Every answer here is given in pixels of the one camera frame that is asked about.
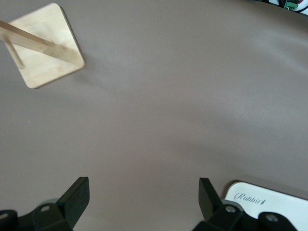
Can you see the green terminal connector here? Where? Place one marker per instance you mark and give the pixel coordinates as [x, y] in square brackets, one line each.
[291, 6]

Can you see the wooden mug stand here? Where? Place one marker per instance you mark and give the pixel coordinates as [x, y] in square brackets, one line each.
[48, 72]

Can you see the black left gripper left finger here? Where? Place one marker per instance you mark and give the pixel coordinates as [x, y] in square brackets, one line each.
[60, 214]

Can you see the cream rectangular tray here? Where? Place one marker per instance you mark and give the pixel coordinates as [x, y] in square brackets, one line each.
[276, 202]

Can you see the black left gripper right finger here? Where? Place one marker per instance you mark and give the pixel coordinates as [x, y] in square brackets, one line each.
[221, 219]

